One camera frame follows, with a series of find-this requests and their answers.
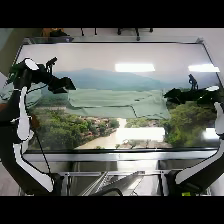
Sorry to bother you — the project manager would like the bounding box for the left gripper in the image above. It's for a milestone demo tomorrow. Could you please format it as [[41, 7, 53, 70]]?
[[47, 76, 77, 95]]

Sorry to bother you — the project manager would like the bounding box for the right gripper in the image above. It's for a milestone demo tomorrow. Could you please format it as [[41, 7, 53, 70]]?
[[162, 87, 185, 105]]

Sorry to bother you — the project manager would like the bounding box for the pale green shirt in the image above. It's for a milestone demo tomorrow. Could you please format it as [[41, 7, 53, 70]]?
[[66, 87, 172, 121]]

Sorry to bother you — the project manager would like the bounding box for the black office chair base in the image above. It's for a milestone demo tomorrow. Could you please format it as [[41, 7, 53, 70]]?
[[116, 27, 155, 42]]

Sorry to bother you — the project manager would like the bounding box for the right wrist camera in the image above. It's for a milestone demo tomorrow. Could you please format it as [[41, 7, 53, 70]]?
[[187, 73, 200, 91]]

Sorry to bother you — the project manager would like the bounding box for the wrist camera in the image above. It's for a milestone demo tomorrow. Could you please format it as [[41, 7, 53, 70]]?
[[187, 73, 200, 91], [45, 56, 59, 78]]

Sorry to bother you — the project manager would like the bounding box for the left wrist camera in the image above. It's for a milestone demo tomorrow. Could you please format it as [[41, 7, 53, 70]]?
[[45, 56, 59, 78]]

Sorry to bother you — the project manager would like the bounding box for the black cable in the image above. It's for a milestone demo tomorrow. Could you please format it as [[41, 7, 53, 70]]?
[[32, 114, 52, 175]]

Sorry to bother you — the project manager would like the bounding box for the silver frame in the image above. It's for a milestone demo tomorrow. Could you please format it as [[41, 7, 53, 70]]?
[[13, 35, 224, 197]]

